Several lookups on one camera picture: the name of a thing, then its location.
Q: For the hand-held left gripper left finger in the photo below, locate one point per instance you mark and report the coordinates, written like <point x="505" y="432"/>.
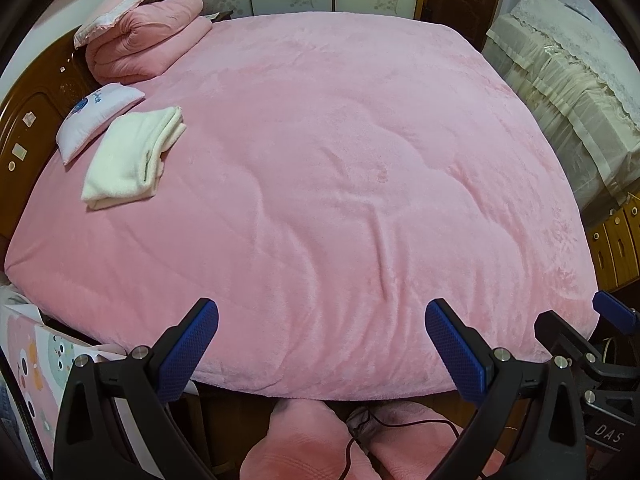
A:
<point x="187" y="350"/>

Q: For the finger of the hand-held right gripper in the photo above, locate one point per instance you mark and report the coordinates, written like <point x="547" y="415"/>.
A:
<point x="612" y="305"/>
<point x="555" y="332"/>

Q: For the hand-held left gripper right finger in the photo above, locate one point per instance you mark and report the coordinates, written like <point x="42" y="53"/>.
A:
<point x="457" y="355"/>

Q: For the white fleece cardigan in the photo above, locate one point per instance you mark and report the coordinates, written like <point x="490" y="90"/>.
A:
<point x="125" y="160"/>

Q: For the wooden drawer cabinet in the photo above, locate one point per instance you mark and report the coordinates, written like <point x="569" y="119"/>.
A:
<point x="620" y="250"/>

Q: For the lace-covered cabinet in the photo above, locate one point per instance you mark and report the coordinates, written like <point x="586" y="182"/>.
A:
<point x="565" y="90"/>

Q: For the pink bed blanket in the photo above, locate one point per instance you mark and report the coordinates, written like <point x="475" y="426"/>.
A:
<point x="325" y="160"/>

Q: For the small white printed pillow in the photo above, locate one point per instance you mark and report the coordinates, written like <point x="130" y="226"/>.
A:
<point x="90" y="115"/>

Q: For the brown wooden headboard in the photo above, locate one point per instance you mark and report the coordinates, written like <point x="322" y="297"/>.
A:
<point x="30" y="105"/>

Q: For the folded pink quilt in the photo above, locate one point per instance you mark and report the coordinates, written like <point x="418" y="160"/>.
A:
<point x="145" y="40"/>

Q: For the pink lace-edged pillow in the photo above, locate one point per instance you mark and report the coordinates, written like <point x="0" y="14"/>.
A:
<point x="125" y="0"/>

